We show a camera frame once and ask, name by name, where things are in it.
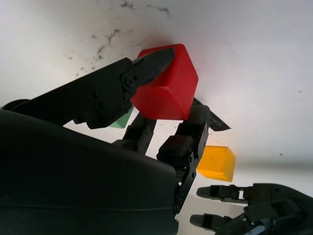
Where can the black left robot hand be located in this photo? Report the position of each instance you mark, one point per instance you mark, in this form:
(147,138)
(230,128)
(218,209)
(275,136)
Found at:
(281,210)

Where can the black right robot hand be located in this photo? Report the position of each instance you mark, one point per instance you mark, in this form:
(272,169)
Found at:
(73,183)

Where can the yellow cube block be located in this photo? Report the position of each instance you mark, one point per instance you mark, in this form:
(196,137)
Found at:
(215,161)

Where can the red cube block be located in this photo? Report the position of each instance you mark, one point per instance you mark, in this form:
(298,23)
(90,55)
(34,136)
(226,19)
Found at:
(176,80)

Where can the green cube block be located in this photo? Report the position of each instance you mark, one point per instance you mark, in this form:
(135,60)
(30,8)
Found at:
(121,121)

